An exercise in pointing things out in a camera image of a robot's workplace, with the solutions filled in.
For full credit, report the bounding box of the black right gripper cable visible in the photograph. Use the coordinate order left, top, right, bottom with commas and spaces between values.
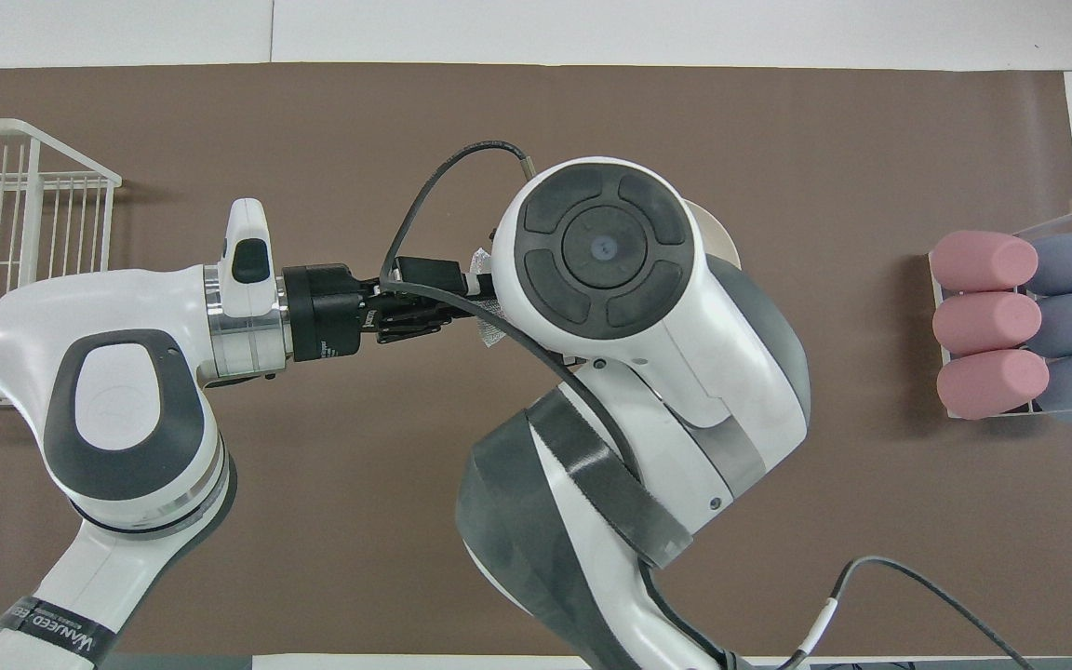
378, 141, 1035, 670

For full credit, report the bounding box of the white wire dish rack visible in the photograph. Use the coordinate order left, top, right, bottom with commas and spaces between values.
0, 119, 123, 406

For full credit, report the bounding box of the cream round plate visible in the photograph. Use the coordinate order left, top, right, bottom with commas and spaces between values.
683, 198, 743, 273

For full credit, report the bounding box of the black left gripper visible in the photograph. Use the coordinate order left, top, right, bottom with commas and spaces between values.
281, 259, 495, 364

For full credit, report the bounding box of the pink plastic cup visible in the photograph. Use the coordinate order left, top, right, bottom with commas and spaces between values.
930, 231, 1039, 292
936, 349, 1051, 420
932, 291, 1044, 356

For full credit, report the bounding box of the brown table mat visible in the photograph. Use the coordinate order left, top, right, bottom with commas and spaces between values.
0, 63, 1072, 657

